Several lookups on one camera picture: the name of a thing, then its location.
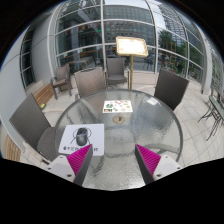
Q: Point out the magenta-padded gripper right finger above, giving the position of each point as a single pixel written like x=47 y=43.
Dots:
x=148 y=160

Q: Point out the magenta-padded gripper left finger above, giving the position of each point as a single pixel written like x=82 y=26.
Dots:
x=79 y=161

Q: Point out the black computer mouse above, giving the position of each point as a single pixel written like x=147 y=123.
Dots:
x=82 y=134

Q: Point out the white printed mouse pad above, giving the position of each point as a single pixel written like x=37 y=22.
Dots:
x=96 y=136

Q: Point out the colourful picture sheet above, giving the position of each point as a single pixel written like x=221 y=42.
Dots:
x=117 y=106

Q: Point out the dark grey wicker chair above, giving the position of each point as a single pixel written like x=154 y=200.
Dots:
x=30 y=123
x=171 y=86

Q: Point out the wooden slat bench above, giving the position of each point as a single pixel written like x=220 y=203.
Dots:
x=43 y=95

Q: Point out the brown wicker armchair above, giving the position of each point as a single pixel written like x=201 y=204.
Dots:
x=90 y=81
x=116 y=68
x=61 y=76

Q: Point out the metal-framed glass side table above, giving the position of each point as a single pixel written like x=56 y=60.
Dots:
x=215 y=110

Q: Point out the gold menu stand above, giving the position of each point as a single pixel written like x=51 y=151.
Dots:
x=131 y=46

